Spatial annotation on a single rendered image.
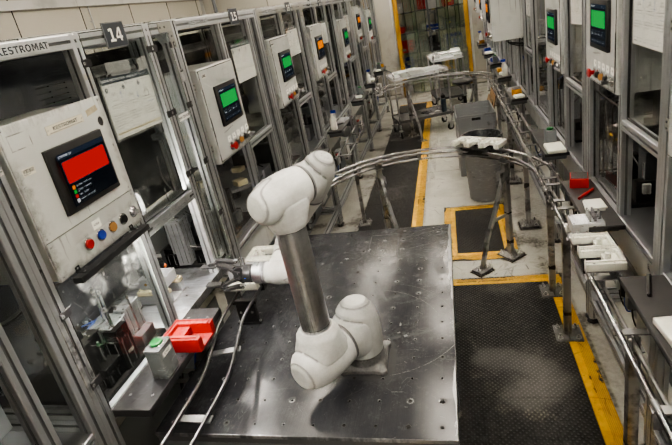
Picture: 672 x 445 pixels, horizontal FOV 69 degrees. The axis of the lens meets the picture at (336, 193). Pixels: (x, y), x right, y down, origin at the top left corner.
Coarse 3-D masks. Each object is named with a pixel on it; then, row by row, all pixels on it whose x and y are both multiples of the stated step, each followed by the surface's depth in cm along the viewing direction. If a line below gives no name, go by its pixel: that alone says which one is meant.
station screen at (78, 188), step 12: (84, 144) 152; (96, 144) 157; (60, 156) 142; (72, 156) 146; (108, 156) 161; (108, 168) 161; (84, 180) 150; (96, 180) 155; (108, 180) 160; (72, 192) 145; (84, 192) 150; (96, 192) 155
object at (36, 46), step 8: (40, 40) 143; (0, 48) 130; (8, 48) 132; (16, 48) 135; (24, 48) 137; (32, 48) 140; (40, 48) 143; (48, 48) 146; (0, 56) 130; (8, 56) 132; (184, 80) 218; (0, 176) 126
